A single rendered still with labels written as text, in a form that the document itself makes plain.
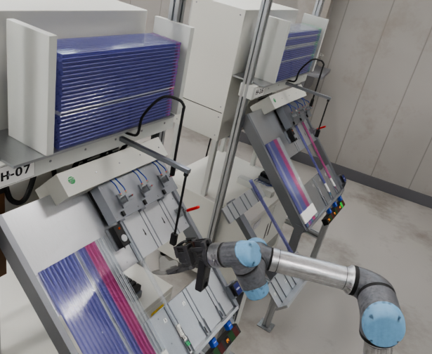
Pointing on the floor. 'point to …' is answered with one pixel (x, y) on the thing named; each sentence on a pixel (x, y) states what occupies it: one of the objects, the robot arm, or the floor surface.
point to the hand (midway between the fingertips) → (166, 263)
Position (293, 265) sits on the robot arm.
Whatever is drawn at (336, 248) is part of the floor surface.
